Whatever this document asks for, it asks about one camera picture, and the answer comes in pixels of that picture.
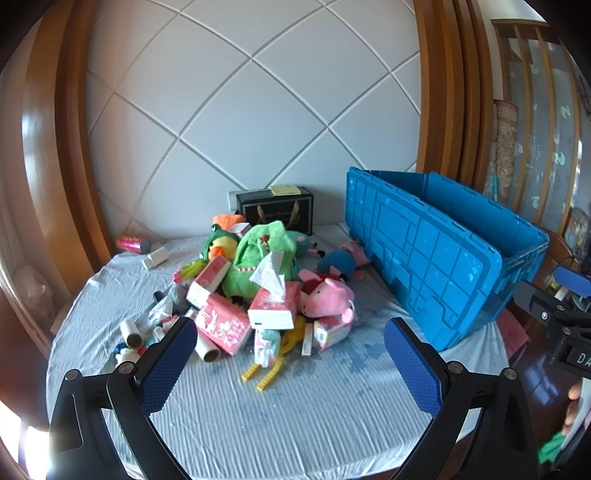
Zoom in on pink pig plush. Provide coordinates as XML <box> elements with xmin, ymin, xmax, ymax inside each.
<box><xmin>297</xmin><ymin>270</ymin><xmax>359</xmax><ymax>328</ymax></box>

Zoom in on teal plush toy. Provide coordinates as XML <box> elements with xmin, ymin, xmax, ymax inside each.
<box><xmin>288</xmin><ymin>231</ymin><xmax>315</xmax><ymax>257</ymax></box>

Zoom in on rolled patterned carpet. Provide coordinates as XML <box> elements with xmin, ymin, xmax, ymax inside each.
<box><xmin>484</xmin><ymin>99</ymin><xmax>521</xmax><ymax>200</ymax></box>

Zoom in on black gift box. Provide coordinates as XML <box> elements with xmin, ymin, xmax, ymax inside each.
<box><xmin>236</xmin><ymin>186</ymin><xmax>315</xmax><ymax>235</ymax></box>

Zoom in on green cloth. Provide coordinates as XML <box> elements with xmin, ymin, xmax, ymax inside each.
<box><xmin>537</xmin><ymin>431</ymin><xmax>570</xmax><ymax>463</ymax></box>

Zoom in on grey plush toy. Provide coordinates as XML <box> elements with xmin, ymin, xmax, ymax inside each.
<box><xmin>157</xmin><ymin>285</ymin><xmax>191</xmax><ymax>315</ymax></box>

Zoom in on blue pig plush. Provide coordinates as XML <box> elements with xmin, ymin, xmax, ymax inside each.
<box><xmin>316</xmin><ymin>240</ymin><xmax>373</xmax><ymax>282</ymax></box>

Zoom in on white plush doll blue hat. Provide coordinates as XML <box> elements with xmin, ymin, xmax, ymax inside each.
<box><xmin>113</xmin><ymin>342</ymin><xmax>147</xmax><ymax>367</ymax></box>

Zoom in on white wet wipes pack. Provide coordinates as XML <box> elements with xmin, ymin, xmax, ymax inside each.
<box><xmin>147</xmin><ymin>295</ymin><xmax>177</xmax><ymax>325</ymax></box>

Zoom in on small white green packet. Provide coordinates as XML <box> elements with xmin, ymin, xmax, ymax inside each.
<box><xmin>252</xmin><ymin>328</ymin><xmax>281</xmax><ymax>368</ymax></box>

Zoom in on white plastic bottle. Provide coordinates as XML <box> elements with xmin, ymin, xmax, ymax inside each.
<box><xmin>141</xmin><ymin>246</ymin><xmax>170</xmax><ymax>270</ymax></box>

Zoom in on pink cloth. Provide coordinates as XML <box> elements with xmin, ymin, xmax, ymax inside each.
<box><xmin>498</xmin><ymin>307</ymin><xmax>531</xmax><ymax>359</ymax></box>

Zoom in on yellow plastic clips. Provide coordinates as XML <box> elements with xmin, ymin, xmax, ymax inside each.
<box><xmin>241</xmin><ymin>318</ymin><xmax>309</xmax><ymax>393</ymax></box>

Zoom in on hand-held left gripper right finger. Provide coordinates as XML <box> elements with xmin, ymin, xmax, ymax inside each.
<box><xmin>384</xmin><ymin>317</ymin><xmax>539</xmax><ymax>480</ymax></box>

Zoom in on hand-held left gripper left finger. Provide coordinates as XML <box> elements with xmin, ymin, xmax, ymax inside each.
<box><xmin>48</xmin><ymin>316</ymin><xmax>198</xmax><ymax>480</ymax></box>

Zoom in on person's right hand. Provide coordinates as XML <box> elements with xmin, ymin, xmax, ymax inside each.
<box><xmin>564</xmin><ymin>381</ymin><xmax>591</xmax><ymax>437</ymax></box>

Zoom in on green crocodile plush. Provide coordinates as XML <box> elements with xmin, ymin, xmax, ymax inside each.
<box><xmin>222</xmin><ymin>220</ymin><xmax>302</xmax><ymax>297</ymax></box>

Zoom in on slim pink tissue box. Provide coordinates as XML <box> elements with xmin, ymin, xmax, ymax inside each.
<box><xmin>187</xmin><ymin>255</ymin><xmax>230</xmax><ymax>310</ymax></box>

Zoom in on wooden glass panel door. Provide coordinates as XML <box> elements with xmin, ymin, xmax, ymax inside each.
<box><xmin>489</xmin><ymin>18</ymin><xmax>591</xmax><ymax>237</ymax></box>

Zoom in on pink soft tissue pack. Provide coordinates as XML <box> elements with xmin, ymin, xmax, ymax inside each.
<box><xmin>193</xmin><ymin>294</ymin><xmax>253</xmax><ymax>356</ymax></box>

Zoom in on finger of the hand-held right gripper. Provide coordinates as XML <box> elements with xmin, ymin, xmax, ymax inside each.
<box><xmin>512</xmin><ymin>265</ymin><xmax>591</xmax><ymax>325</ymax></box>

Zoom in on white paper roll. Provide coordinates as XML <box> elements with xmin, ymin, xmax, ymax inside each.
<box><xmin>119</xmin><ymin>319</ymin><xmax>145</xmax><ymax>349</ymax></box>
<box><xmin>193</xmin><ymin>336</ymin><xmax>222</xmax><ymax>364</ymax></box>

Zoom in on pink cylindrical can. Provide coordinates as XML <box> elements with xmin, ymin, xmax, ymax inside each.
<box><xmin>115</xmin><ymin>234</ymin><xmax>152</xmax><ymax>254</ymax></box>

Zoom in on pink tissue box open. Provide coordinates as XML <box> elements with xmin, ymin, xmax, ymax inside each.
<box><xmin>247</xmin><ymin>251</ymin><xmax>302</xmax><ymax>331</ymax></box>

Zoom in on green frog plush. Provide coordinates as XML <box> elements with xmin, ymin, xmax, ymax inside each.
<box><xmin>199</xmin><ymin>224</ymin><xmax>241</xmax><ymax>265</ymax></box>

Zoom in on blue plastic container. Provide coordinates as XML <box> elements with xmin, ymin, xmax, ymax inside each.
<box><xmin>345</xmin><ymin>166</ymin><xmax>551</xmax><ymax>352</ymax></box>

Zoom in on small pink white box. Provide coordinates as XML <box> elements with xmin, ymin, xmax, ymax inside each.
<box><xmin>313</xmin><ymin>318</ymin><xmax>355</xmax><ymax>352</ymax></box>

